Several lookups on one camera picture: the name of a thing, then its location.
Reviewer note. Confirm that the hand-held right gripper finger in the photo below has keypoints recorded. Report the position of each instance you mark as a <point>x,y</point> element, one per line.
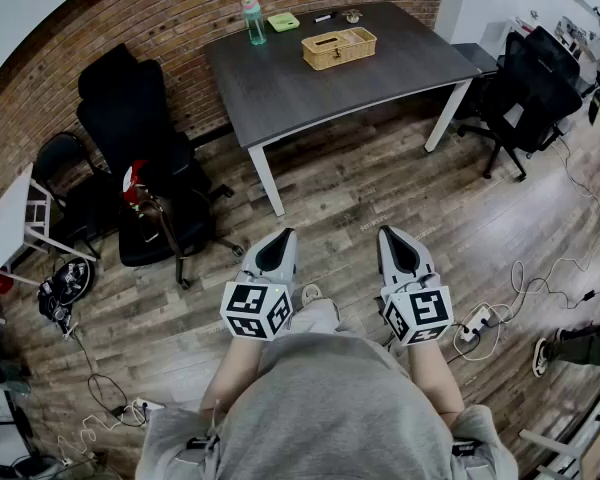
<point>414,260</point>
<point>386,268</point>

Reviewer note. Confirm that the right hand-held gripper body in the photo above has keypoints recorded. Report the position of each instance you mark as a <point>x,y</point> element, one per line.
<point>425,313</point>

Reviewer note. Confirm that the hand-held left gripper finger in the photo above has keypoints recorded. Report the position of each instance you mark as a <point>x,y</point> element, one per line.
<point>291,263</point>
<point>260,260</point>

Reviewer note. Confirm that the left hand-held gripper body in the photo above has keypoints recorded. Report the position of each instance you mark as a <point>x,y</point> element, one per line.
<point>252,308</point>

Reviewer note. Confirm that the wicker basket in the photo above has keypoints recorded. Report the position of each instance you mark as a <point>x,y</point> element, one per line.
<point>337,48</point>

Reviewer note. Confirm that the person's right forearm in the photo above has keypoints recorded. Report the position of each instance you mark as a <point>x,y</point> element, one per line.
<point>435,378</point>

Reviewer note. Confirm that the person's left forearm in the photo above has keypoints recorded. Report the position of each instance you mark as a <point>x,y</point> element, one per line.
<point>232,373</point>

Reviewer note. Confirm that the person's beige shoe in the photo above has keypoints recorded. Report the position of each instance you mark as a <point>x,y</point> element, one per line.
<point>311,294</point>

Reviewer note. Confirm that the person's grey trousers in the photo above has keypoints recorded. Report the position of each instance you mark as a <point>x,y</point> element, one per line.
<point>315,318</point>

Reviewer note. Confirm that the white table leg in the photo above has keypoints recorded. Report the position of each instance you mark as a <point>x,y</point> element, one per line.
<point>267,180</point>
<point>445,115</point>

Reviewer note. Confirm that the brown leather bag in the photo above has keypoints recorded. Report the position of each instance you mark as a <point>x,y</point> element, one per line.
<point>152,218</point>

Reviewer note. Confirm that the person's grey shirt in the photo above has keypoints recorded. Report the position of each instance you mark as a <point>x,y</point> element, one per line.
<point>330,408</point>

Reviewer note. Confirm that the red bag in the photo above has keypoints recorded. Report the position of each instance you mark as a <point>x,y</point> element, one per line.
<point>134,180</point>

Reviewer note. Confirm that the black electronics bundle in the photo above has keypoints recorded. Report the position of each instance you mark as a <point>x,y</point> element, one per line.
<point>65,285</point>

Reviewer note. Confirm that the black high-back office chair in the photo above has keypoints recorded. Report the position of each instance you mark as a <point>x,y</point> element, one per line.
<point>130,118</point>

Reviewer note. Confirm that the white shelf rack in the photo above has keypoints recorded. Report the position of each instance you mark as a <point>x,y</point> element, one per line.
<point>580,438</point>

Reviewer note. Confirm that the black mesh office chair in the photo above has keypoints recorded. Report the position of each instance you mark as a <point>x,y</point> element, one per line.
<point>535,93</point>

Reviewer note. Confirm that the dark low cabinet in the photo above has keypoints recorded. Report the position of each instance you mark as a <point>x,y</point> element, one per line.
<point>472,55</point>

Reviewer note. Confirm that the black folding chair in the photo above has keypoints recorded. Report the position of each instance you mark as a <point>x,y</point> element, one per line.
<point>65,168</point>

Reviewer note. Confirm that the teal water bottle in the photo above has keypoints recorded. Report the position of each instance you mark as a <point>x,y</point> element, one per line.
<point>254,20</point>

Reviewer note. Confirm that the green portable fan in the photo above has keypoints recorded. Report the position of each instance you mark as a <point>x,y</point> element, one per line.
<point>283,21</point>

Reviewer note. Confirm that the black white marker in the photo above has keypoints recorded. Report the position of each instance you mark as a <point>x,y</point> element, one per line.
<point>324,17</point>

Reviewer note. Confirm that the small green plant ornament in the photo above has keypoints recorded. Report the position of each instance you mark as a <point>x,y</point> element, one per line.
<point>353,15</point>

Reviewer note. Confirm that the small white table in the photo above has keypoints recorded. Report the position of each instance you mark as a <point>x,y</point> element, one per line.
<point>10,218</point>

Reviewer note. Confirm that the white desk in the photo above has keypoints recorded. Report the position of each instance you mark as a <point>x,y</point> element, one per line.
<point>525,25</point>

